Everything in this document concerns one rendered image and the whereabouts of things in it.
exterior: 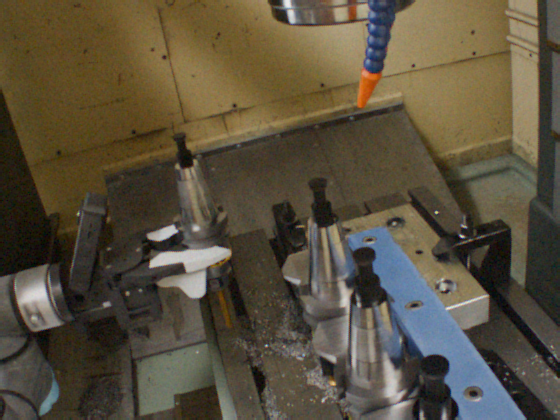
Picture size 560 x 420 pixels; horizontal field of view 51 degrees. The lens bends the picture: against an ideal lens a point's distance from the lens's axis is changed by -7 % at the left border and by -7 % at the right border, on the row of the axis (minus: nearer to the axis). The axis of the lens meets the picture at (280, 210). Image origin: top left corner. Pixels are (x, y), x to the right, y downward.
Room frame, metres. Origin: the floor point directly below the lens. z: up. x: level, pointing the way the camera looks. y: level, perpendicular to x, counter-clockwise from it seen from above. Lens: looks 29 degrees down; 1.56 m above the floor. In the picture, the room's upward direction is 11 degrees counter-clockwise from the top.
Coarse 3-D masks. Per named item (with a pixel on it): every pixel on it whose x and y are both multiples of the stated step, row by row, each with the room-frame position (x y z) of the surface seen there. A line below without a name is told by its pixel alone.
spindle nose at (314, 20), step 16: (272, 0) 0.63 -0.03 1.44; (288, 0) 0.61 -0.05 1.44; (304, 0) 0.59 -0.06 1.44; (320, 0) 0.58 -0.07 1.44; (336, 0) 0.58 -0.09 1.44; (352, 0) 0.58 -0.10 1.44; (400, 0) 0.59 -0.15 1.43; (272, 16) 0.65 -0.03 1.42; (288, 16) 0.61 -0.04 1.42; (304, 16) 0.60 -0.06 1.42; (320, 16) 0.59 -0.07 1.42; (336, 16) 0.58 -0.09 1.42; (352, 16) 0.58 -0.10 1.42
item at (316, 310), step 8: (304, 280) 0.45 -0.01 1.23; (304, 288) 0.45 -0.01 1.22; (304, 296) 0.43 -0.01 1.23; (304, 304) 0.42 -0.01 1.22; (312, 304) 0.42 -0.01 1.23; (320, 304) 0.42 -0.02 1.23; (328, 304) 0.41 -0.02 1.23; (336, 304) 0.41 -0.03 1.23; (344, 304) 0.41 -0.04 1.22; (304, 312) 0.43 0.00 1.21; (312, 312) 0.42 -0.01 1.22; (320, 312) 0.41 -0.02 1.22; (328, 312) 0.41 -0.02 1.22; (336, 312) 0.41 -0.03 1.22; (344, 312) 0.41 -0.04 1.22; (304, 320) 0.43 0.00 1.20; (312, 320) 0.42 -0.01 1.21; (320, 320) 0.42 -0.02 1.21
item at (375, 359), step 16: (352, 304) 0.33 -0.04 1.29; (384, 304) 0.32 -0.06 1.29; (352, 320) 0.32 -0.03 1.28; (368, 320) 0.32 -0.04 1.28; (384, 320) 0.32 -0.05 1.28; (352, 336) 0.32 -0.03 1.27; (368, 336) 0.31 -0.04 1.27; (384, 336) 0.31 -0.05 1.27; (352, 352) 0.32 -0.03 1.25; (368, 352) 0.31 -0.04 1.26; (384, 352) 0.31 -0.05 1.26; (400, 352) 0.32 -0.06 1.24; (352, 368) 0.32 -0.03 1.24; (368, 368) 0.31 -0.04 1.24; (384, 368) 0.31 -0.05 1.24; (400, 368) 0.31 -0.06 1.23; (368, 384) 0.31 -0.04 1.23; (384, 384) 0.31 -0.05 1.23
